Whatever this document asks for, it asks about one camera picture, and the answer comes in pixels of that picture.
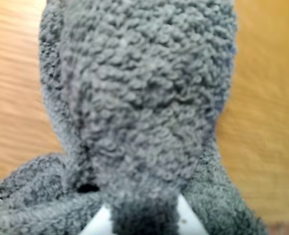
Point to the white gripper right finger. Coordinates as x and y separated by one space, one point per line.
189 218

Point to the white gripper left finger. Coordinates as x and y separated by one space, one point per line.
97 221

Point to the grey terry cloth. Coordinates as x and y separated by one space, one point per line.
139 98

